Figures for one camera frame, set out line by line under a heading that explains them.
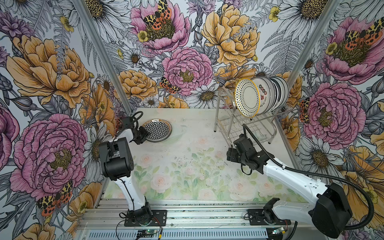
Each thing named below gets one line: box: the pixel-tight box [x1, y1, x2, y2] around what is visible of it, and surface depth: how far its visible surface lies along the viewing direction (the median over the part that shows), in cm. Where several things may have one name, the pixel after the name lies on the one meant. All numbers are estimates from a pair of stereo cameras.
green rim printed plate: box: [253, 76, 275, 116], surface depth 77 cm
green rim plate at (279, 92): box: [271, 76, 283, 112], surface depth 76 cm
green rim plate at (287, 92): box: [274, 76, 291, 108], surface depth 76 cm
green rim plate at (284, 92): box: [270, 76, 288, 110], surface depth 76 cm
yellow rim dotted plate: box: [234, 78, 261, 118], surface depth 85 cm
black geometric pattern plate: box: [142, 118, 173, 143], surface depth 110 cm
